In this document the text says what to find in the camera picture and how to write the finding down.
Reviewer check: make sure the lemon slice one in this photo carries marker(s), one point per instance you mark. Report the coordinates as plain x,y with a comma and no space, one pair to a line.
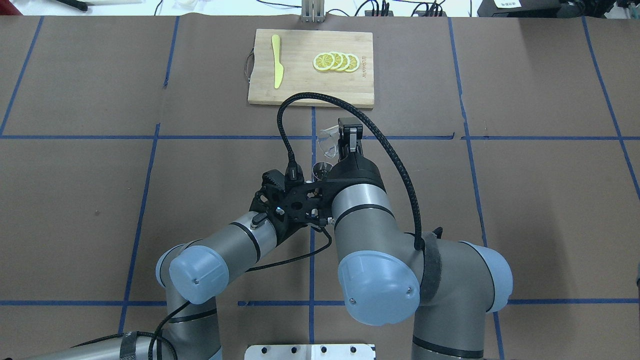
323,61

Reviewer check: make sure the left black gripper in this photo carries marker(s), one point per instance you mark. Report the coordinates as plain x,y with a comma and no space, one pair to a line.
261,198

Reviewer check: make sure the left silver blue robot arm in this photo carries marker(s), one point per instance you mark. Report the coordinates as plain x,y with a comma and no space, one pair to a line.
195,273

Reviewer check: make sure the yellow plastic knife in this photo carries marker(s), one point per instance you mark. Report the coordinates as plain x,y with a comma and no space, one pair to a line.
278,74

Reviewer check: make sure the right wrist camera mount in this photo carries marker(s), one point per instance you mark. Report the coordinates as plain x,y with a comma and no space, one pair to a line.
310,203

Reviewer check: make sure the bamboo cutting board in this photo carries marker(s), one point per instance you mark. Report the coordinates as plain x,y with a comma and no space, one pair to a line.
298,49

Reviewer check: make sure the aluminium frame post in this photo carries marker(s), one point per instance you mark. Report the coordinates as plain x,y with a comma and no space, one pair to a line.
313,11

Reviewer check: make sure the lemon slice three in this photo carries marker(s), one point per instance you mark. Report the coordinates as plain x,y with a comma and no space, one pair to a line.
346,61

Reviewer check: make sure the steel jigger measuring cup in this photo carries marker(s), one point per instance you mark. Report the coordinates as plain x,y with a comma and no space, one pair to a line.
320,171

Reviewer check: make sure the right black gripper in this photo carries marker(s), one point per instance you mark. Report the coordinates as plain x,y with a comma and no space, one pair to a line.
356,171

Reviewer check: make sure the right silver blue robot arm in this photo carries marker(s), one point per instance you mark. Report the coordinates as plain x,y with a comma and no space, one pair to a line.
388,275

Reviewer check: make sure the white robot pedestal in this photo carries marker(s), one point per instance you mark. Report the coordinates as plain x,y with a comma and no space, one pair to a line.
336,351

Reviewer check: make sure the lemon slice four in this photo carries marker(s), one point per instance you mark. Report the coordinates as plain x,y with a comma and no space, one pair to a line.
354,63

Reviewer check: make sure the clear glass cup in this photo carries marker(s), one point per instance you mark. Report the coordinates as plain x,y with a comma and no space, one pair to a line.
327,140

